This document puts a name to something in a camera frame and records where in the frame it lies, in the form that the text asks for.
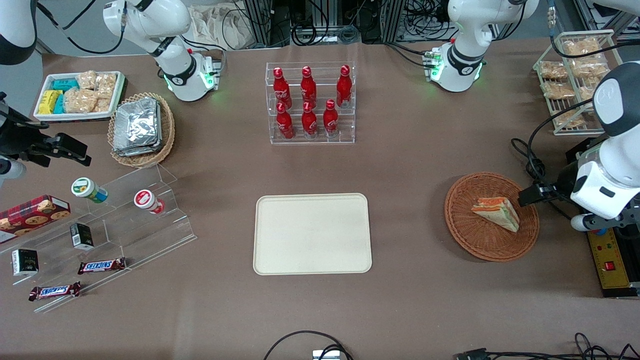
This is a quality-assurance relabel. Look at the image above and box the aluminium frame rack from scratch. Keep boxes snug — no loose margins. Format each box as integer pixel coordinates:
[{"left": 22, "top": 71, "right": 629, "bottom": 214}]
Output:
[
  {"left": 380, "top": 0, "right": 432, "bottom": 43},
  {"left": 242, "top": 0, "right": 296, "bottom": 48}
]

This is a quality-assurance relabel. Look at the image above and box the white rectangular snack tray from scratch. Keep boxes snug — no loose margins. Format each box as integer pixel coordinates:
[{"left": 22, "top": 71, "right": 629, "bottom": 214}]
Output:
[{"left": 33, "top": 70, "right": 127, "bottom": 122}]

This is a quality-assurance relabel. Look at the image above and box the red cookie box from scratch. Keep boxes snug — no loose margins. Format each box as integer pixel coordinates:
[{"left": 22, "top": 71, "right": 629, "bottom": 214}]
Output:
[{"left": 0, "top": 194, "right": 71, "bottom": 245}]

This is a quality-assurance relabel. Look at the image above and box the green lid cup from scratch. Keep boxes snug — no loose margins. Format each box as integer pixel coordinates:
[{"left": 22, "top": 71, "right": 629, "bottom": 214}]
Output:
[{"left": 71, "top": 177, "right": 109, "bottom": 204}]

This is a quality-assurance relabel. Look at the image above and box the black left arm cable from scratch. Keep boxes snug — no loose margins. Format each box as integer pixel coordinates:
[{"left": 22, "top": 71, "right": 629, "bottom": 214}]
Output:
[{"left": 527, "top": 0, "right": 640, "bottom": 161}]

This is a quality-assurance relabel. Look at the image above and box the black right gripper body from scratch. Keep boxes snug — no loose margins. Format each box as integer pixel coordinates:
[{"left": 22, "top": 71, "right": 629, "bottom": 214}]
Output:
[{"left": 0, "top": 92, "right": 52, "bottom": 168}]

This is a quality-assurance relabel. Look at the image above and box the yellow snack pack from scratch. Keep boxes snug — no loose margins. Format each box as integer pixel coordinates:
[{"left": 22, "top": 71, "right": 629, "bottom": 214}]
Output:
[{"left": 38, "top": 90, "right": 63, "bottom": 115}]

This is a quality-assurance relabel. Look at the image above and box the cream plastic tray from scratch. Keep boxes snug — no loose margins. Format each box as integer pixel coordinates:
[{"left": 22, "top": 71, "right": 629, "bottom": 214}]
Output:
[{"left": 252, "top": 193, "right": 373, "bottom": 276}]

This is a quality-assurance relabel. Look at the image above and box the clear cracker snack bag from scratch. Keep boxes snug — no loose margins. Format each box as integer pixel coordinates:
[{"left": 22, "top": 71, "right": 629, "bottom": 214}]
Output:
[
  {"left": 571, "top": 57, "right": 610, "bottom": 77},
  {"left": 562, "top": 37, "right": 601, "bottom": 57},
  {"left": 551, "top": 110, "right": 583, "bottom": 127},
  {"left": 579, "top": 80, "right": 600, "bottom": 102},
  {"left": 542, "top": 81, "right": 576, "bottom": 100},
  {"left": 540, "top": 61, "right": 568, "bottom": 80}
]

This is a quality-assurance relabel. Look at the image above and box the round brown wicker basket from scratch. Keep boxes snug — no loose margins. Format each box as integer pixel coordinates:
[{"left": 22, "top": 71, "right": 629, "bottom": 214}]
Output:
[{"left": 444, "top": 172, "right": 540, "bottom": 263}]

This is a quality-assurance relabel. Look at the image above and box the red lid cup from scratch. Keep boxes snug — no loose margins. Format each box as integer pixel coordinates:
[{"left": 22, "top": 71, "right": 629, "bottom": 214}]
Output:
[{"left": 133, "top": 189, "right": 166, "bottom": 216}]

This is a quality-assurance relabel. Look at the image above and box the black machine yellow panel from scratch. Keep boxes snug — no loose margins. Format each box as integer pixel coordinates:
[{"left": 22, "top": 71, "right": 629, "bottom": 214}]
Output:
[{"left": 565, "top": 137, "right": 640, "bottom": 299}]

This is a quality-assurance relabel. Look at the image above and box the white wire rack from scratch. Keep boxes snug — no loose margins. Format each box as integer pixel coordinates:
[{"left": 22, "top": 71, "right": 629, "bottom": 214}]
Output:
[{"left": 532, "top": 29, "right": 626, "bottom": 136}]

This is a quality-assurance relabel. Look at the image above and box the red cola bottle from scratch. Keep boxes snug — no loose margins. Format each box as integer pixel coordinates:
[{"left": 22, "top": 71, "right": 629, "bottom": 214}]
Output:
[
  {"left": 276, "top": 102, "right": 295, "bottom": 140},
  {"left": 301, "top": 101, "right": 318, "bottom": 139},
  {"left": 336, "top": 64, "right": 353, "bottom": 108},
  {"left": 300, "top": 65, "right": 317, "bottom": 108},
  {"left": 272, "top": 67, "right": 292, "bottom": 110},
  {"left": 323, "top": 99, "right": 339, "bottom": 137}
]

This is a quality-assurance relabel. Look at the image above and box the oval light wicker basket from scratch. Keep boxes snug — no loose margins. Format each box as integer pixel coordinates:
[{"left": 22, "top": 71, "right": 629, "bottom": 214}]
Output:
[{"left": 107, "top": 92, "right": 176, "bottom": 168}]

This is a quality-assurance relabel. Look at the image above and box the black cable with connector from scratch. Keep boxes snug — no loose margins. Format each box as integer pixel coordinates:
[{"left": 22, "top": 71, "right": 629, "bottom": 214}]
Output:
[{"left": 454, "top": 332, "right": 640, "bottom": 360}]

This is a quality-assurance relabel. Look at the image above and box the clear acrylic stepped display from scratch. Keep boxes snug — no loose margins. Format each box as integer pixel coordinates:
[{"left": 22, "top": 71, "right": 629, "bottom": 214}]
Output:
[{"left": 0, "top": 163, "right": 198, "bottom": 315}]

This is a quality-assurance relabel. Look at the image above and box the black coiled cable bundle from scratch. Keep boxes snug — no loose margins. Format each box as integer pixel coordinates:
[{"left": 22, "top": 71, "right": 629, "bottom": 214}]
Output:
[{"left": 292, "top": 20, "right": 362, "bottom": 47}]

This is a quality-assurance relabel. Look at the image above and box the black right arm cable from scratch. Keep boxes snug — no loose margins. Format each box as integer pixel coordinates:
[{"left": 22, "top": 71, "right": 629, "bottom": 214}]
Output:
[{"left": 35, "top": 0, "right": 126, "bottom": 55}]

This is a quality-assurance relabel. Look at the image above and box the black looped table cable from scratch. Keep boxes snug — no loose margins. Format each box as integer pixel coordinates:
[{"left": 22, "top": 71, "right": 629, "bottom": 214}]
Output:
[{"left": 263, "top": 330, "right": 353, "bottom": 360}]

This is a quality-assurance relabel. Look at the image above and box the small black box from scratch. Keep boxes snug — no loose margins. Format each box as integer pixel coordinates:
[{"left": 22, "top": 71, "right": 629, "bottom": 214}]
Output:
[
  {"left": 69, "top": 222, "right": 95, "bottom": 251},
  {"left": 11, "top": 248, "right": 39, "bottom": 277}
]

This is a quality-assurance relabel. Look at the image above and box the silver foil pack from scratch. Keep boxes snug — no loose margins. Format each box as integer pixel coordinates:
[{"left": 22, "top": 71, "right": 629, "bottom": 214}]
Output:
[
  {"left": 115, "top": 97, "right": 161, "bottom": 147},
  {"left": 112, "top": 107, "right": 164, "bottom": 158}
]

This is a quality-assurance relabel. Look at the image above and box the black power cable with plug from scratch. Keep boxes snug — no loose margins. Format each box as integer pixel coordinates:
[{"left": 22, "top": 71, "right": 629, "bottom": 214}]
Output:
[{"left": 511, "top": 137, "right": 573, "bottom": 221}]

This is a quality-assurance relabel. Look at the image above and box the clear acrylic bottle rack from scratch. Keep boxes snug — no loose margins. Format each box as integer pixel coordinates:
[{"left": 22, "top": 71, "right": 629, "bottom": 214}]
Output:
[{"left": 265, "top": 61, "right": 357, "bottom": 146}]

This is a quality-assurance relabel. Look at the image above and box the triangular sandwich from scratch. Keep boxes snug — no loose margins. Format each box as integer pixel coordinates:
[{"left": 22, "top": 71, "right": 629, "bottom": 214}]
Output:
[{"left": 471, "top": 196, "right": 521, "bottom": 234}]

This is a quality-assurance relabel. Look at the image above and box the snickers chocolate bar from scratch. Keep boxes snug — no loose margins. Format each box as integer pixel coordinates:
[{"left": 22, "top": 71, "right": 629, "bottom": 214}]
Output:
[
  {"left": 77, "top": 257, "right": 127, "bottom": 275},
  {"left": 28, "top": 281, "right": 82, "bottom": 302}
]

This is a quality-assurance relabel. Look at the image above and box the beige cloth bag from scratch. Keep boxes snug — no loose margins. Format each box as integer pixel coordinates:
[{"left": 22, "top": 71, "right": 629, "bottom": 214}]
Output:
[{"left": 190, "top": 4, "right": 253, "bottom": 51}]

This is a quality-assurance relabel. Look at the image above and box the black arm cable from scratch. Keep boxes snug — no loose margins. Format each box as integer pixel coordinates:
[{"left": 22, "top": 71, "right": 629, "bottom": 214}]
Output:
[
  {"left": 35, "top": 0, "right": 126, "bottom": 55},
  {"left": 527, "top": 0, "right": 640, "bottom": 161}
]

